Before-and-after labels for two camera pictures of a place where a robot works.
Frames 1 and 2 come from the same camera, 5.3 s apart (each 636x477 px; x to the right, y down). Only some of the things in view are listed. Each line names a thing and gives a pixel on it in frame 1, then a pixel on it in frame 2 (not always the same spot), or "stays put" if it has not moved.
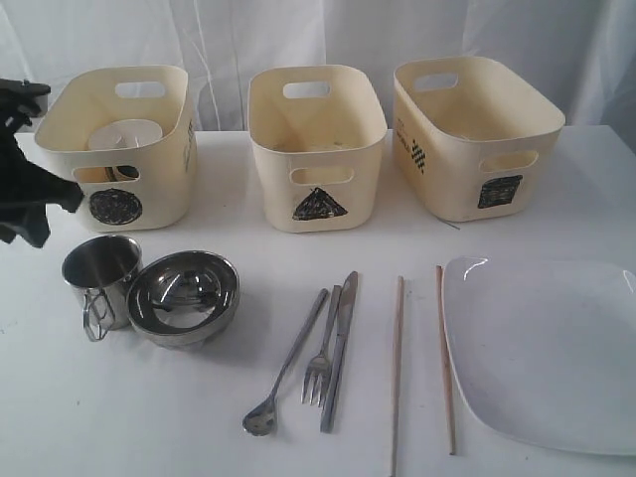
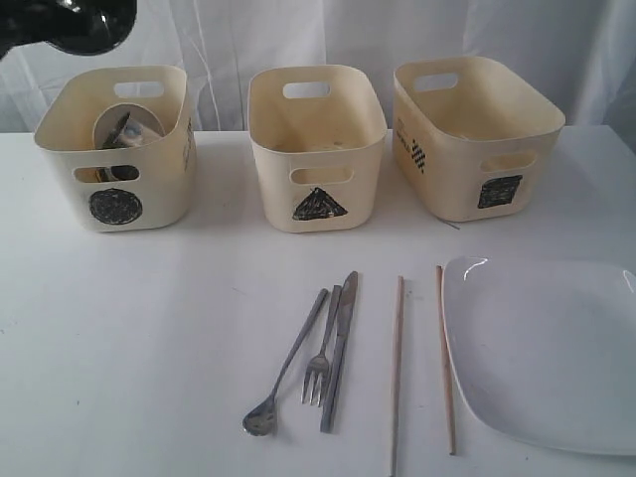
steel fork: x=317 y=371 stays put
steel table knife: x=346 y=310 stays put
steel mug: x=104 y=266 to x=126 y=134
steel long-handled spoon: x=261 y=420 stays put
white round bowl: x=123 y=133 to x=152 y=126
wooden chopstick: x=444 y=358 stays put
